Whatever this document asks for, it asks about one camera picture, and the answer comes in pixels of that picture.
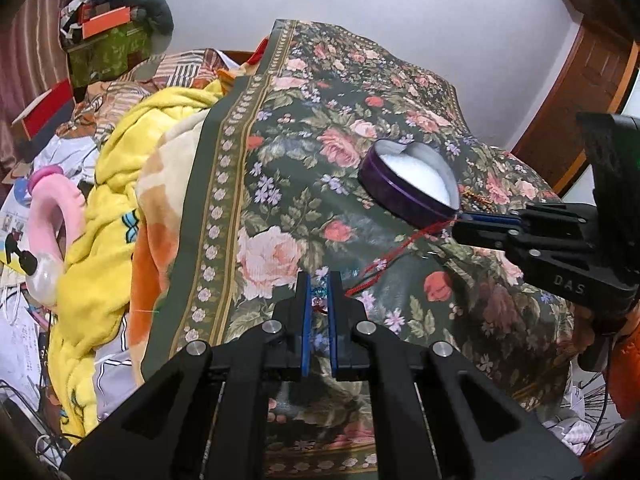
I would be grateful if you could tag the green patterned box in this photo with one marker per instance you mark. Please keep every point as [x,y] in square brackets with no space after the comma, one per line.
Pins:
[107,57]

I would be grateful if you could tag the pink plush toy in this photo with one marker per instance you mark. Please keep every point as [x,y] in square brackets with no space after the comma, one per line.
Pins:
[42,210]

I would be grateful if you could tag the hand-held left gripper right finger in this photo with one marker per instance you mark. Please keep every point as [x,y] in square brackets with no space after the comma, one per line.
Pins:
[334,320]

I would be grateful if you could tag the yellow fleece blanket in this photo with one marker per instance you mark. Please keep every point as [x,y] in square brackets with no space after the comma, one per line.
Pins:
[115,240]

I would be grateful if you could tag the green floral cloth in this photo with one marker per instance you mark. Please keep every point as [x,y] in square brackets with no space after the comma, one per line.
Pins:
[300,135]

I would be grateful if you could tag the striped patchwork quilt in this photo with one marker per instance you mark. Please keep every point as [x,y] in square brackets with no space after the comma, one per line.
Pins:
[185,67]

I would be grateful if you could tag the cream orange fleece blanket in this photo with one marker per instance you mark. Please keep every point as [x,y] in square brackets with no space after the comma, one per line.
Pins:
[160,200]

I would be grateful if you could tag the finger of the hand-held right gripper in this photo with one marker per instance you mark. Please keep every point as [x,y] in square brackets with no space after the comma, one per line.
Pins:
[492,217]
[482,236]

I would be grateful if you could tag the orange box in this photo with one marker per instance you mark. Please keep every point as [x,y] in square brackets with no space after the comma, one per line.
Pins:
[105,21]

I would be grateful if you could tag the purple heart-shaped tin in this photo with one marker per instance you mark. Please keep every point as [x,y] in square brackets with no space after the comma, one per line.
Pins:
[400,195]

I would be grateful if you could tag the striped brown curtain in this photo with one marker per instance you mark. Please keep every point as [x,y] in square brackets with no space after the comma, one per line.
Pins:
[30,45]

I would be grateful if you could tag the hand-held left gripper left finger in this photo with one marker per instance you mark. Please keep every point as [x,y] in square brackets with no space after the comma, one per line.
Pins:
[304,310]

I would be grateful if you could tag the brown wooden door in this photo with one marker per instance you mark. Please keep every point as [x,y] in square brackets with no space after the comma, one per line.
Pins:
[585,85]

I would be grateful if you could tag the red cardboard box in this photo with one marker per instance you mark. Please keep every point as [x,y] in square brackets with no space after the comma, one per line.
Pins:
[47,115]

